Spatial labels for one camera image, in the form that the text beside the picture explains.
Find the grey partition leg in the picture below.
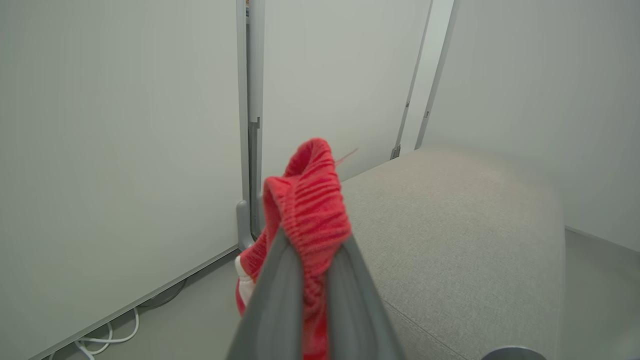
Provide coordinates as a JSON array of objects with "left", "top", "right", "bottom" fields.
[{"left": 235, "top": 200, "right": 256, "bottom": 251}]

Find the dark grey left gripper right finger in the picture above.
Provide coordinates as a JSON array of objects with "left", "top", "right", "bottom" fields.
[{"left": 326, "top": 234, "right": 407, "bottom": 360}]

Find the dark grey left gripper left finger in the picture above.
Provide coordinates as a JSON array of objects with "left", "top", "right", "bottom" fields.
[{"left": 226, "top": 226, "right": 304, "bottom": 360}]

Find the coiled white cable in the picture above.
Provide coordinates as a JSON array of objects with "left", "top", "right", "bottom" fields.
[{"left": 49, "top": 307, "right": 141, "bottom": 360}]

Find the grey fabric sofa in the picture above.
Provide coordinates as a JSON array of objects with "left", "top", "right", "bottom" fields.
[{"left": 340, "top": 146, "right": 567, "bottom": 360}]

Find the black floor cable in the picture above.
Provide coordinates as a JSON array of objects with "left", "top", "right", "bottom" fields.
[{"left": 139, "top": 279, "right": 189, "bottom": 309}]

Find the wide white partition panel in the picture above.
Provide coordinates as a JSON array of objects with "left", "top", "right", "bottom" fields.
[{"left": 0, "top": 0, "right": 249, "bottom": 360}]

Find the red clothing with white stripes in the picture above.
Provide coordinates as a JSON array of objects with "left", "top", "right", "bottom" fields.
[{"left": 234, "top": 137, "right": 353, "bottom": 360}]

